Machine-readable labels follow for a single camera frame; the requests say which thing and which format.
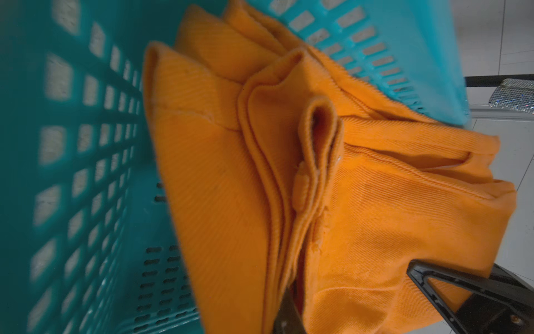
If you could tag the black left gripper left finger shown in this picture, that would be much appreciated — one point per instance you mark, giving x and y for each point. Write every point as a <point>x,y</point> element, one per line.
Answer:
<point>288,320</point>

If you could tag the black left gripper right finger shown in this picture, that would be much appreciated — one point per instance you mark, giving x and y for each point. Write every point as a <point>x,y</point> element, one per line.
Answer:
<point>502,303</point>

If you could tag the orange pants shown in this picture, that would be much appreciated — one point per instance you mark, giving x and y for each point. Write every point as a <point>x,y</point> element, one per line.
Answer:
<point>283,172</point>

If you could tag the teal plastic basket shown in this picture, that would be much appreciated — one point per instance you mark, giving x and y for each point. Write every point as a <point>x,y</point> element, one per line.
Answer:
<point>86,239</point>

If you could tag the glitter microphone on stand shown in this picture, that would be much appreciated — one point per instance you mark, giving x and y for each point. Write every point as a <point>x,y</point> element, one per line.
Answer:
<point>512,92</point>

